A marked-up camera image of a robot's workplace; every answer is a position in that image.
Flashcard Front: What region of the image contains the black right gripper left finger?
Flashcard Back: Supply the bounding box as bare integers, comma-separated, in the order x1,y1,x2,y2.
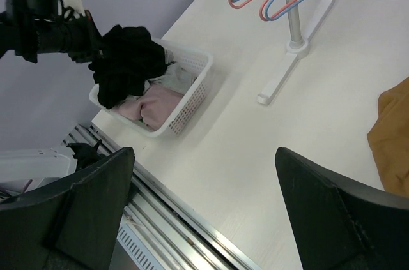
1,147,135,269

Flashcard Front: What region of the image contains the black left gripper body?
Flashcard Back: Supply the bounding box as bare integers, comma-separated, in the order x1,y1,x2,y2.
66,10,106,63

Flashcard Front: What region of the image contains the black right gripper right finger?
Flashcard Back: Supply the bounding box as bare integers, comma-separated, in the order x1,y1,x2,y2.
275,147,408,269

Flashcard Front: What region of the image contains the black tank top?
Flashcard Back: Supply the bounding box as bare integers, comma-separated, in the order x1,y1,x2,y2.
88,25,167,109

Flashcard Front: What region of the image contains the mauve pink tank top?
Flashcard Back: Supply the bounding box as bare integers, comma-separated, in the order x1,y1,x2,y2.
113,85,183,131

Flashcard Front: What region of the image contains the brown tank top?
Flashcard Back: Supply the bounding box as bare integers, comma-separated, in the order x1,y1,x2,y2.
367,79,408,197

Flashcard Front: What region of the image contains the grey tank top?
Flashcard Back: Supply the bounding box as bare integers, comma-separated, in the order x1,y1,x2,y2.
144,63,196,94

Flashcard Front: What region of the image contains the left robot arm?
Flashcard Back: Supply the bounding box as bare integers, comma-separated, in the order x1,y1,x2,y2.
1,0,107,63

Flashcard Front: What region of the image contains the clear plastic basket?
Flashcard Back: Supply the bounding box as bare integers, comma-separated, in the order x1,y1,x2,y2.
89,38,213,138

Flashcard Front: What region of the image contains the silver clothes rack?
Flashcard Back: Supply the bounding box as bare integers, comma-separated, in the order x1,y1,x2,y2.
257,0,334,105

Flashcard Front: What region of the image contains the white slotted cable duct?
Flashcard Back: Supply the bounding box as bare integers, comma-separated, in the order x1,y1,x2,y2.
117,223,167,270

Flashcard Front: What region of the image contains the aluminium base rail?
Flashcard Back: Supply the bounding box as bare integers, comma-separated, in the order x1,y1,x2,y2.
63,123,266,270

